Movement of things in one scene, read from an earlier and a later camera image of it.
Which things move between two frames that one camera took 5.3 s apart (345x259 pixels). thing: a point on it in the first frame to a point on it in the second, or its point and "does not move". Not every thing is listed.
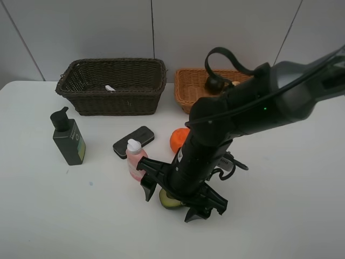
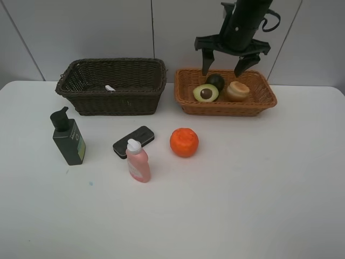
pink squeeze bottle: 134,152 does not move
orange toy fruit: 178,136 does not move
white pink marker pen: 109,88 does not move
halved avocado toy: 168,202 to 206,93
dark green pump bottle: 68,138 does not move
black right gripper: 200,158 to 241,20
